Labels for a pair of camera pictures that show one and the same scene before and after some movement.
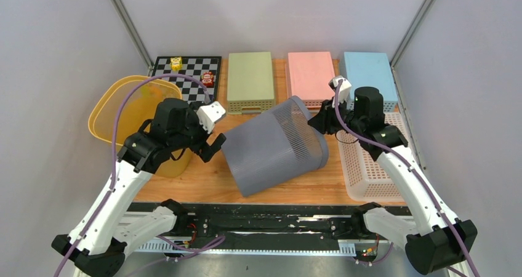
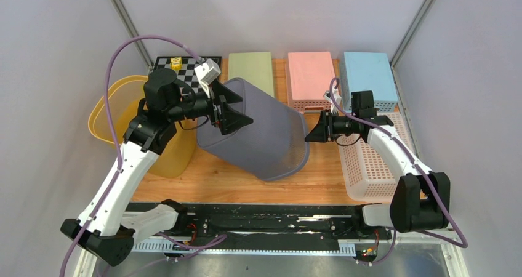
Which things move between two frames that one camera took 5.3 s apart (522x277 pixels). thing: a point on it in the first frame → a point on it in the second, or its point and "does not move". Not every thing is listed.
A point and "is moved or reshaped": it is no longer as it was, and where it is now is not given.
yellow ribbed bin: [136, 112] does not move
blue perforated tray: [370, 69] does not move
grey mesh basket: [282, 146] is moved or reshaped
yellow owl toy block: [176, 63] does not move
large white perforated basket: [367, 179] does not move
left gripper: [207, 153] → [229, 120]
